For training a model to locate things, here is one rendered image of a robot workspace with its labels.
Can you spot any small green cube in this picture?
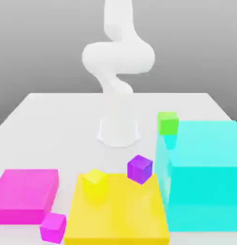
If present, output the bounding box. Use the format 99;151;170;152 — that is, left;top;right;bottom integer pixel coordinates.
157;111;179;136

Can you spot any small purple cube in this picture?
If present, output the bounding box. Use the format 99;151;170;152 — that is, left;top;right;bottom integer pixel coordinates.
127;154;153;185

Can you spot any small yellow cube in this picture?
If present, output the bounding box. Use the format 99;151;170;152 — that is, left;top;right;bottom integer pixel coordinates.
81;168;108;204

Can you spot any small magenta cube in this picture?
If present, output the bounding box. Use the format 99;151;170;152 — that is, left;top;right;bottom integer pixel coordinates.
39;212;67;245

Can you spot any large yellow box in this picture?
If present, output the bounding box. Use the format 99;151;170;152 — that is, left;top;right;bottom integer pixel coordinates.
64;173;170;245

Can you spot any large cyan box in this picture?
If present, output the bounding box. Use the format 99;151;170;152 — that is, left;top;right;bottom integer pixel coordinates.
154;120;237;233

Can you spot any large magenta box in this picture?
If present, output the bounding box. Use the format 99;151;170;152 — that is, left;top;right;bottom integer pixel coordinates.
0;168;60;225

